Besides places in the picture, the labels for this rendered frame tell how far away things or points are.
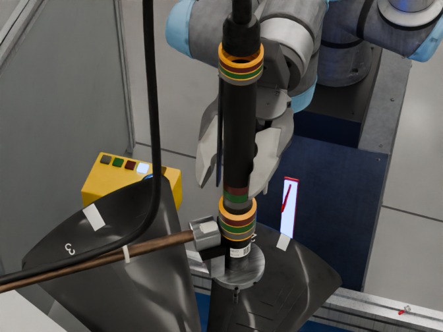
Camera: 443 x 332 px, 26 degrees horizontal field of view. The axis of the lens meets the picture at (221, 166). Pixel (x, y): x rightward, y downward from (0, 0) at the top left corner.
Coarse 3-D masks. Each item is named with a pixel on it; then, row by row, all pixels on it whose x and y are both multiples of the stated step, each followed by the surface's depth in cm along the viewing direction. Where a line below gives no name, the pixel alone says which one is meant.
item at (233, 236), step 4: (220, 228) 111; (252, 228) 111; (224, 232) 111; (228, 232) 110; (248, 232) 110; (252, 232) 111; (228, 236) 111; (232, 236) 110; (236, 236) 110; (240, 236) 110; (244, 236) 111; (248, 236) 111
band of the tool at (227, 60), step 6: (222, 54) 90; (228, 54) 94; (258, 54) 93; (222, 60) 90; (228, 60) 90; (252, 60) 94; (258, 60) 90; (234, 66) 90; (240, 66) 89; (246, 66) 90; (222, 72) 91; (234, 72) 90; (234, 78) 91; (234, 84) 91
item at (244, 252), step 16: (240, 0) 85; (240, 16) 86; (224, 32) 88; (240, 32) 87; (256, 32) 88; (224, 48) 89; (240, 48) 88; (256, 48) 89; (224, 240) 113; (240, 256) 114
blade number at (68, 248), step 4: (68, 240) 124; (72, 240) 124; (60, 244) 124; (64, 244) 124; (68, 244) 124; (72, 244) 124; (60, 248) 124; (64, 248) 124; (68, 248) 124; (72, 248) 124; (76, 248) 125; (64, 252) 124; (68, 252) 124; (72, 252) 124; (76, 252) 125; (80, 252) 125; (68, 256) 124
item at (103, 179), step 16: (96, 160) 177; (112, 160) 177; (96, 176) 175; (112, 176) 175; (128, 176) 175; (144, 176) 175; (176, 176) 175; (96, 192) 172; (176, 192) 176; (176, 208) 179
